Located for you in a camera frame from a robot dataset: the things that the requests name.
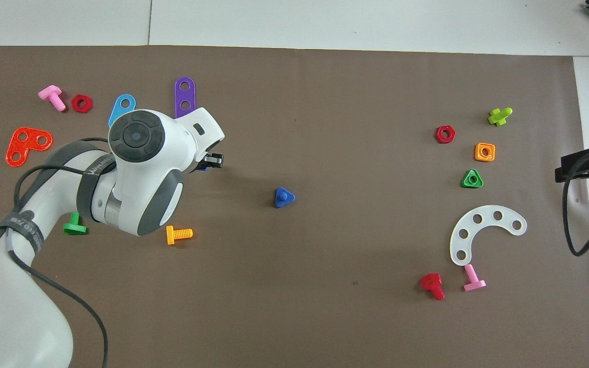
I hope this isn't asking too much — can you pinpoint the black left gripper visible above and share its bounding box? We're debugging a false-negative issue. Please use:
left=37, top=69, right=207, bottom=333
left=195, top=153, right=225, bottom=169

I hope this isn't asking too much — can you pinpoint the blue triangle-head screw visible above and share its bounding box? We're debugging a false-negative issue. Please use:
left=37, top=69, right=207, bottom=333
left=274, top=187, right=296, bottom=209

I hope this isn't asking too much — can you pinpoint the orange plastic screw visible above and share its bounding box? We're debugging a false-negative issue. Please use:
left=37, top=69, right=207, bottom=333
left=166, top=225, right=193, bottom=246

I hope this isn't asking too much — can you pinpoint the lime cross-head screw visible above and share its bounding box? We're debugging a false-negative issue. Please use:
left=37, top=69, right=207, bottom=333
left=487, top=107, right=513, bottom=127

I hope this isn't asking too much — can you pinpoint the orange square nut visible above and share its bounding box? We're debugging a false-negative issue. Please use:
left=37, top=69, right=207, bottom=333
left=474, top=142, right=496, bottom=163

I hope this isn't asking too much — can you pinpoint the green triangle nut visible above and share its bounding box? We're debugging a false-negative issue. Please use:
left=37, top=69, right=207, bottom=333
left=461, top=168, right=484, bottom=189

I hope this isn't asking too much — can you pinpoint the pink plastic screw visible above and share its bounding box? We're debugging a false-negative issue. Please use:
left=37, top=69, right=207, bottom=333
left=38, top=85, right=66, bottom=112
left=463, top=264, right=487, bottom=292

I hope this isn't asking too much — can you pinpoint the green plastic screw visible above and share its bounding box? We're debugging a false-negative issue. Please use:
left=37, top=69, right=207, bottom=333
left=63, top=212, right=88, bottom=236

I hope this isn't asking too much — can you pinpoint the red plastic screw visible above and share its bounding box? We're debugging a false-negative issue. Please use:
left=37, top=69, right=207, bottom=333
left=420, top=273, right=446, bottom=301

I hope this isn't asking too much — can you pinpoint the purple four-hole plate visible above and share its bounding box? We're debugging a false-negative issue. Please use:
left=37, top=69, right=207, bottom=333
left=174, top=77, right=196, bottom=119

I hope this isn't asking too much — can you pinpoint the white curved perforated plate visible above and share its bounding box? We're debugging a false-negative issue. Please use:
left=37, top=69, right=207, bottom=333
left=449, top=205, right=528, bottom=267

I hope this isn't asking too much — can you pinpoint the blue two-hole plate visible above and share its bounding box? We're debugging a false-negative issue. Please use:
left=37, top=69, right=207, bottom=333
left=108, top=94, right=137, bottom=128

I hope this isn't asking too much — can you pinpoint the brown table mat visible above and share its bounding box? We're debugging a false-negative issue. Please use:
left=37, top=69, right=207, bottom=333
left=0, top=45, right=589, bottom=368

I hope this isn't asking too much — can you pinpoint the orange heart plate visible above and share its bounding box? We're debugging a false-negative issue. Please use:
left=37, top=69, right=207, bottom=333
left=6, top=127, right=54, bottom=168

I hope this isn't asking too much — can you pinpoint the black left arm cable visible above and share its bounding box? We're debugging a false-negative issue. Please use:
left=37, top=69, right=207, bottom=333
left=6, top=137, right=117, bottom=368

